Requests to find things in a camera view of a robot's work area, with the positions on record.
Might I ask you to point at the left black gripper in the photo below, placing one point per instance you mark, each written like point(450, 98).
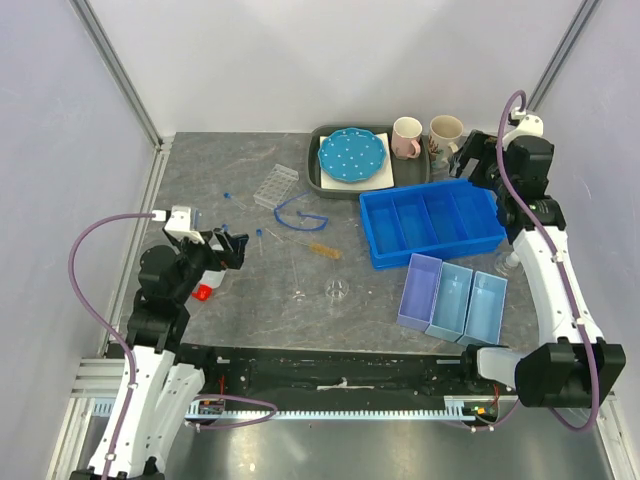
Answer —
point(235, 245)

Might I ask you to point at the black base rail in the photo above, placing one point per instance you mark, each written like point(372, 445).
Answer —
point(330, 381)

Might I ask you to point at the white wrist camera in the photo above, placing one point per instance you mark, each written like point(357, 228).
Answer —
point(179, 223)
point(525, 124)

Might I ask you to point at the blue safety goggles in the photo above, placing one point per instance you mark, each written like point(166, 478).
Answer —
point(306, 222)

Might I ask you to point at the light blue box right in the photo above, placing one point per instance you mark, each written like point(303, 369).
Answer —
point(485, 310)

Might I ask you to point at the blue divided bin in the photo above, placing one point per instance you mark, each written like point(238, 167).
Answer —
point(445, 220)

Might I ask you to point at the cream floral mug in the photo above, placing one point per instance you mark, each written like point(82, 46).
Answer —
point(445, 132)

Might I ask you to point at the clear glass beaker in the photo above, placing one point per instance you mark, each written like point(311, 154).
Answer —
point(336, 289)

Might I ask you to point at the round glass flask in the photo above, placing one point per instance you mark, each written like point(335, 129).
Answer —
point(507, 263)

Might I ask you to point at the white red-capped wash bottle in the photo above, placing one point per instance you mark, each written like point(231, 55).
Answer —
point(212, 277)

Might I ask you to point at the blue-capped test tube near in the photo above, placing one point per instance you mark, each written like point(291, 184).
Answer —
point(259, 235)

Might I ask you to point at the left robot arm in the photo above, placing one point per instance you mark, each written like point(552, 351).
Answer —
point(156, 389)

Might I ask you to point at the light blue box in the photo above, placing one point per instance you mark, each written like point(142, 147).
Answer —
point(448, 321)
point(485, 310)

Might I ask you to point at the pink mug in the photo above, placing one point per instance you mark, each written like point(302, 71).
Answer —
point(406, 137)

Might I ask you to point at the purple plastic box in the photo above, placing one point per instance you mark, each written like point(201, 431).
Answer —
point(419, 296)

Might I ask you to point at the dark grey tray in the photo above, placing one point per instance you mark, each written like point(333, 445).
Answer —
point(406, 172)

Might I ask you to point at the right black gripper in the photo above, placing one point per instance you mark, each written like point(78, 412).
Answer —
point(480, 146)

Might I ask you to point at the clear test tube rack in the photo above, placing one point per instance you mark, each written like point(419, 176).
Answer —
point(276, 186)

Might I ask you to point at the white square plate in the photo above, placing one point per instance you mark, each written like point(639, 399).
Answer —
point(383, 179)

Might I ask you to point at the brown test tube brush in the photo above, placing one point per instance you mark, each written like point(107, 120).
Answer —
point(316, 248)

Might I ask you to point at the blue polka dot plate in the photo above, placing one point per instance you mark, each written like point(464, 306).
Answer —
point(351, 155)

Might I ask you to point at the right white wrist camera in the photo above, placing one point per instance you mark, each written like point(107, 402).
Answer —
point(525, 124)

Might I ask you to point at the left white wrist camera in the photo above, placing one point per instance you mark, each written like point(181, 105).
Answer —
point(179, 223)

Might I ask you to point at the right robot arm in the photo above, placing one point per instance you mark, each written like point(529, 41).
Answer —
point(573, 365)

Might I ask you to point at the light blue box middle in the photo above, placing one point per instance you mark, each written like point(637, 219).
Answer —
point(448, 321)

